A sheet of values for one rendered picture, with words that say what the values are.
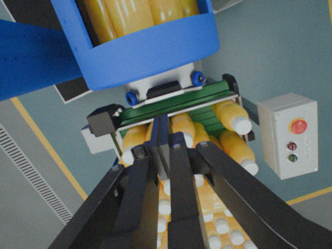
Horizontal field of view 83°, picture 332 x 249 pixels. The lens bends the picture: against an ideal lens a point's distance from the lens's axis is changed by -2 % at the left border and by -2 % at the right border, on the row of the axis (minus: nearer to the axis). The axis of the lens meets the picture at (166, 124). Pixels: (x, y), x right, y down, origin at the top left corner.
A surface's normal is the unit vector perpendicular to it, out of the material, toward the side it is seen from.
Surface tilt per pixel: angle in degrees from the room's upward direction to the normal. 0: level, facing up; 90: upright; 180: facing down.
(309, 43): 0
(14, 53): 90
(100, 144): 0
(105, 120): 0
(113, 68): 20
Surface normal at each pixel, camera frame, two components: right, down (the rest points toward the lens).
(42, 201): 0.00, 0.36
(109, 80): -0.41, 0.44
